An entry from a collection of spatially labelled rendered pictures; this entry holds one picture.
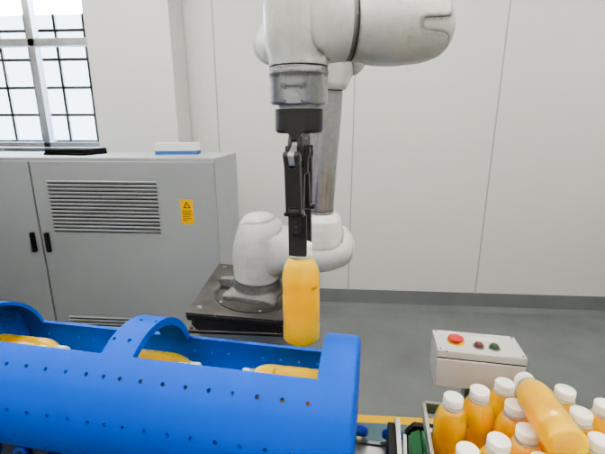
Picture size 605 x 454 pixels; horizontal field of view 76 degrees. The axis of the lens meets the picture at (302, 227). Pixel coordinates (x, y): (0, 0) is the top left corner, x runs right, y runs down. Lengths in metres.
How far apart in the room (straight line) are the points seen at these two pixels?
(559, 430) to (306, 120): 0.64
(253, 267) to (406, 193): 2.41
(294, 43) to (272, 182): 2.88
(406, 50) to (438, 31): 0.05
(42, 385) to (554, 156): 3.65
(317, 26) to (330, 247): 0.78
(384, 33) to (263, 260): 0.80
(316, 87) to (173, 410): 0.57
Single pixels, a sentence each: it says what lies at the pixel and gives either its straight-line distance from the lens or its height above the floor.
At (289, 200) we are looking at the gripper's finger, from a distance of 0.59.
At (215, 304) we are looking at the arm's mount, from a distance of 1.28.
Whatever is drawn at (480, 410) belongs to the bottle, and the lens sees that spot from 0.96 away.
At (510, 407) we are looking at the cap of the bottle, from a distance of 0.94.
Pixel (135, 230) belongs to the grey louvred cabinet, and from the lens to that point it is 2.45.
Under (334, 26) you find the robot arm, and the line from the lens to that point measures 0.61.
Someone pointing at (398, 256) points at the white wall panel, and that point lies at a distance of 3.60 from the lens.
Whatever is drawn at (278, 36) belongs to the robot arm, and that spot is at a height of 1.74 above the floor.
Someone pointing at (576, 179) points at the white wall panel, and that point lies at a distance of 3.95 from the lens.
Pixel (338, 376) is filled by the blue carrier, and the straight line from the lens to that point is 0.69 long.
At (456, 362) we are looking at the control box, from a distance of 1.05.
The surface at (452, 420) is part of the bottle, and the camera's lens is 0.92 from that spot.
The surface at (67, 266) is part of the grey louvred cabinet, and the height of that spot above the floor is 0.80.
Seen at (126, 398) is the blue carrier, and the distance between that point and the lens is 0.79.
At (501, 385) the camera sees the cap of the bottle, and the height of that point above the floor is 1.08.
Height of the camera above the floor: 1.62
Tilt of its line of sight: 15 degrees down
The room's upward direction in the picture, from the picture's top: straight up
